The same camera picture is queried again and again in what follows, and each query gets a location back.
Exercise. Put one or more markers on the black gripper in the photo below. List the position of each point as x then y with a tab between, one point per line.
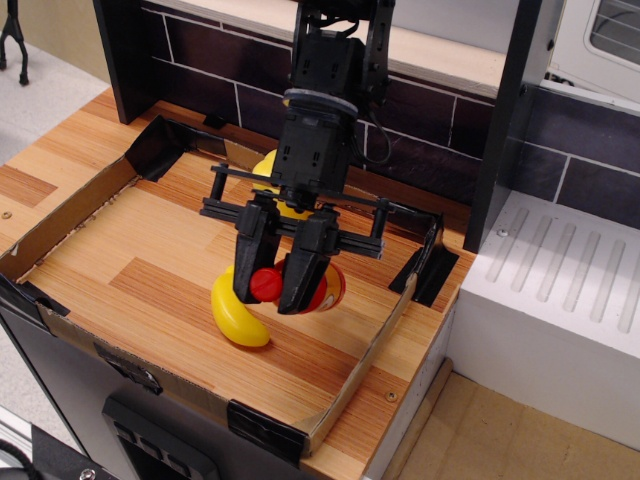
309	171

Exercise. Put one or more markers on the red hot sauce bottle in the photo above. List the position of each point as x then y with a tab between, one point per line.
266	285

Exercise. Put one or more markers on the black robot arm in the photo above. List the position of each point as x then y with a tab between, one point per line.
339	72

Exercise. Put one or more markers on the cardboard fence with black tape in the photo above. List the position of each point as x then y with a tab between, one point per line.
124	268

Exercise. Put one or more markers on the yellow toy bell pepper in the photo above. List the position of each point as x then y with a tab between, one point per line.
264	169

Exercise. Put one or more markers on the yellow toy banana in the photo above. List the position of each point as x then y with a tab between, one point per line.
232	317

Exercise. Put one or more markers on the black toy oven panel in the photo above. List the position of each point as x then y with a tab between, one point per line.
154	452

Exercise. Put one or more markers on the white toy sink drainboard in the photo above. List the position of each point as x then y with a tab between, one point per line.
548	315

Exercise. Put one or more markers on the white appliance with window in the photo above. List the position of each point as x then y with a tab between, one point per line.
597	47

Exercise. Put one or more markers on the black left vertical post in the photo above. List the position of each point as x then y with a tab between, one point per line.
128	56

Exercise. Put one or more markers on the black vertical post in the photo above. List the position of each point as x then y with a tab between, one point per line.
528	56
128	56

